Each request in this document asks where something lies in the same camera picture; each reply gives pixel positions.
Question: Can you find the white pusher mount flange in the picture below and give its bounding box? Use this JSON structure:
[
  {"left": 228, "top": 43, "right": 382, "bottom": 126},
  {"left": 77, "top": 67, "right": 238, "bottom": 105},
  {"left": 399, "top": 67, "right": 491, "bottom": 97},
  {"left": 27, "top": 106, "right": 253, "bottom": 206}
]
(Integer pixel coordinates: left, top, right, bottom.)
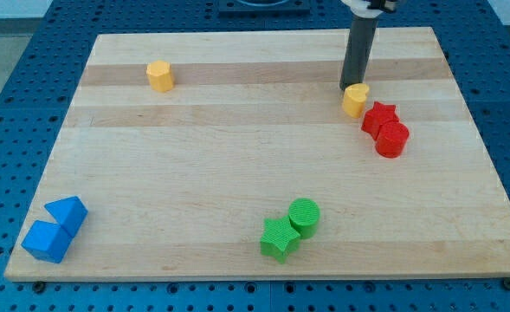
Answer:
[{"left": 341, "top": 0, "right": 400, "bottom": 18}]

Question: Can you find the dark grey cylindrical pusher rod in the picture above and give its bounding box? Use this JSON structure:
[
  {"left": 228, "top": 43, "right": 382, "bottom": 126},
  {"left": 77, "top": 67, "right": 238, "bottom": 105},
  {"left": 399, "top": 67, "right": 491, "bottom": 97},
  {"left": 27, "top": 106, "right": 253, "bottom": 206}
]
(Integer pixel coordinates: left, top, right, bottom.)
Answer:
[{"left": 339, "top": 16, "right": 378, "bottom": 90}]

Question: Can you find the yellow heart block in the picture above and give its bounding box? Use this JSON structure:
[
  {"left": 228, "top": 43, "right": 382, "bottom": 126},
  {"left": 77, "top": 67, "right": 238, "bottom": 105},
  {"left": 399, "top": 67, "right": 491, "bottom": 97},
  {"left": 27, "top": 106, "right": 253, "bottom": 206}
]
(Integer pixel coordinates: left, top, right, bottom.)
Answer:
[{"left": 342, "top": 83, "right": 370, "bottom": 119}]

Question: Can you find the red star block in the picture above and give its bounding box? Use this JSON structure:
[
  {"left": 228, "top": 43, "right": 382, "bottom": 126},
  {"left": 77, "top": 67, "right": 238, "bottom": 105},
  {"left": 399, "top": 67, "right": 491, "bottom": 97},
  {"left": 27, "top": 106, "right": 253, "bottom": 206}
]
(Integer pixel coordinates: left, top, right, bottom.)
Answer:
[{"left": 361, "top": 101, "right": 399, "bottom": 140}]

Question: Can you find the red cylinder block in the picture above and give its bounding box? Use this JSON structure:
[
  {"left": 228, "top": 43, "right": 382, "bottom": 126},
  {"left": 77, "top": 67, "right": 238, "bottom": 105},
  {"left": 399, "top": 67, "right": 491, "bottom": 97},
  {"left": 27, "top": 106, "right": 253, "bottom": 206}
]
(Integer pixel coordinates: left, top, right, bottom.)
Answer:
[{"left": 375, "top": 121, "right": 410, "bottom": 158}]

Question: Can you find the blue perforated metal table plate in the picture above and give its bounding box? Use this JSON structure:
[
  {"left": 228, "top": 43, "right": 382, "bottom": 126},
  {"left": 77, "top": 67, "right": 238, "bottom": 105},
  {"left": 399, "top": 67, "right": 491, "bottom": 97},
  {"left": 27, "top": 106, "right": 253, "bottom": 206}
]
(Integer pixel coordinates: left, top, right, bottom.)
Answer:
[{"left": 0, "top": 1, "right": 510, "bottom": 311}]

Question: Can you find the green cylinder block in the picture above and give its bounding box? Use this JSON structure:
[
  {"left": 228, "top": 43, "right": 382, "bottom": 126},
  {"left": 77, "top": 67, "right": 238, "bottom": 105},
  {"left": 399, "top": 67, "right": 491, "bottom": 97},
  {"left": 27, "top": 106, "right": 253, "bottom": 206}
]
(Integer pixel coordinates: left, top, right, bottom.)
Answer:
[{"left": 288, "top": 198, "right": 320, "bottom": 239}]

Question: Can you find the wooden board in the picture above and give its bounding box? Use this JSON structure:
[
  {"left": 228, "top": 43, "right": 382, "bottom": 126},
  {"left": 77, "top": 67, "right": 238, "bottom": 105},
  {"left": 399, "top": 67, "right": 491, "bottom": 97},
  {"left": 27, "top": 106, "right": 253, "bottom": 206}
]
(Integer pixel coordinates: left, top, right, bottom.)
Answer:
[{"left": 5, "top": 27, "right": 510, "bottom": 282}]

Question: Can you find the yellow hexagon block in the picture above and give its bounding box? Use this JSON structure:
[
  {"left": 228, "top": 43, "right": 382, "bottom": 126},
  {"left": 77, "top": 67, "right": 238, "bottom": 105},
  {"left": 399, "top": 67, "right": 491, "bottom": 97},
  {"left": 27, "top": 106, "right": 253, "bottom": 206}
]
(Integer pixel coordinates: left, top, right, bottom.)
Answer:
[{"left": 145, "top": 61, "right": 174, "bottom": 93}]

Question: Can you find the green star block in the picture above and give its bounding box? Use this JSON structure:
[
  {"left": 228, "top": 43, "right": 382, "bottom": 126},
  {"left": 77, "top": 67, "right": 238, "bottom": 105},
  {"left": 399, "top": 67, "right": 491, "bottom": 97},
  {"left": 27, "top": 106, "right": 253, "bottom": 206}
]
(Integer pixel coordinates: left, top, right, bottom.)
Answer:
[{"left": 260, "top": 216, "right": 300, "bottom": 263}]

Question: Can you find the blue triangle block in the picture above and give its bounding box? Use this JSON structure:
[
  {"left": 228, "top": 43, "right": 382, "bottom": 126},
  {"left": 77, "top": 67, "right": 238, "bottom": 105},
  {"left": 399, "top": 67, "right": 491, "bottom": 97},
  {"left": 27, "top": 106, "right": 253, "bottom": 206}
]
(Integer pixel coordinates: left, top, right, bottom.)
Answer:
[{"left": 45, "top": 196, "right": 88, "bottom": 237}]

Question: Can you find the blue cube block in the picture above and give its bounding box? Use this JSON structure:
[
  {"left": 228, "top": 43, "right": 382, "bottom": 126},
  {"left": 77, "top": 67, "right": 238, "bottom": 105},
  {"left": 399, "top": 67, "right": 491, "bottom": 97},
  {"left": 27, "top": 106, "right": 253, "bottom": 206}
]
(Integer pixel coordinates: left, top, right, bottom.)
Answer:
[{"left": 21, "top": 220, "right": 72, "bottom": 263}]

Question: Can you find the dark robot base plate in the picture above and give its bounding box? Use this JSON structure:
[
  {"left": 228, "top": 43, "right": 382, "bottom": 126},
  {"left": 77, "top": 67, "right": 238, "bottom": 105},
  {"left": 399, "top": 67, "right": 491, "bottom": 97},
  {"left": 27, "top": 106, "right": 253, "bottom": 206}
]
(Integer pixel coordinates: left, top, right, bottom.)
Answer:
[{"left": 216, "top": 0, "right": 311, "bottom": 16}]

